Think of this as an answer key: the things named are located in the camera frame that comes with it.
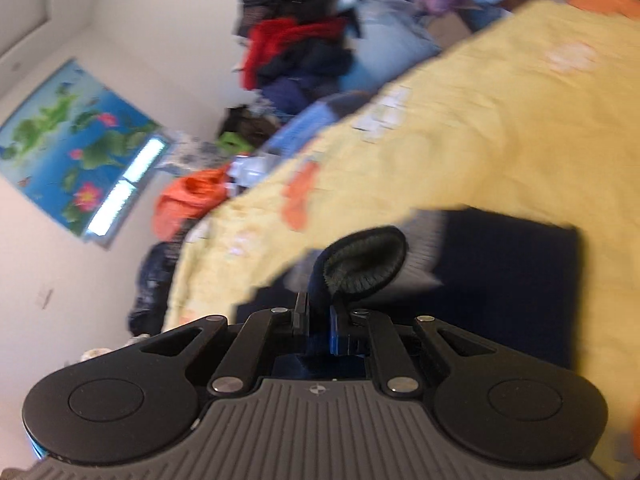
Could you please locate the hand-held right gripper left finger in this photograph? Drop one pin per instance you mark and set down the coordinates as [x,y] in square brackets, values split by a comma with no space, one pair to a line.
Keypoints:
[301,317]

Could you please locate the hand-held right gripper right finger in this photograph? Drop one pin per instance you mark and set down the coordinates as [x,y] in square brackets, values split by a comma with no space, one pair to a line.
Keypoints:
[336,330]

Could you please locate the grey knit garment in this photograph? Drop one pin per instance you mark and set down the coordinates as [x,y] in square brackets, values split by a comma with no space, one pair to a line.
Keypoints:
[425,245]

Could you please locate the dark navy knit garment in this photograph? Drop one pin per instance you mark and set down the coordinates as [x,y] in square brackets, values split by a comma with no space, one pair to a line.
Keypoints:
[505,280]

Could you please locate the dark blue bag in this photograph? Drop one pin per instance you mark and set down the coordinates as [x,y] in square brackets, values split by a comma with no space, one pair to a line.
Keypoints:
[152,285]

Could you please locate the orange garment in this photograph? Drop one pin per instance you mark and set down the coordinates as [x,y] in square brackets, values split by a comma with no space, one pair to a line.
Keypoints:
[185,200]

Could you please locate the green cloth item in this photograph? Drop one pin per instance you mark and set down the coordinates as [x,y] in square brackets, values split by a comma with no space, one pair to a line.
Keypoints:
[235,141]

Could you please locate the blue folded cloth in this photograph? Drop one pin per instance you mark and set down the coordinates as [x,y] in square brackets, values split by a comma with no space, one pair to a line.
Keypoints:
[305,127]

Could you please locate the white patterned cloth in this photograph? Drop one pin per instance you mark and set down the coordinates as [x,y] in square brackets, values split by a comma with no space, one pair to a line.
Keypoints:
[192,152]

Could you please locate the yellow printed bed sheet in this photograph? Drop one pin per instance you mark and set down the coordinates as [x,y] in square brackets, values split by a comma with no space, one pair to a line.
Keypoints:
[475,125]

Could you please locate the red garment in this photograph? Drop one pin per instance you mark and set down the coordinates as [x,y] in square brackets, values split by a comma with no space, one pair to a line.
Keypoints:
[280,40]

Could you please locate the pale grey-blue cloth bundle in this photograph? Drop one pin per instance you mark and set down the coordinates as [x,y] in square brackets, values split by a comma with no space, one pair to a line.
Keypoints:
[395,35]

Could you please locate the blue floral wall poster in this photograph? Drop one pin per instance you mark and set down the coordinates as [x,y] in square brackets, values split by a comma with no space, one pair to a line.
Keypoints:
[50,130]

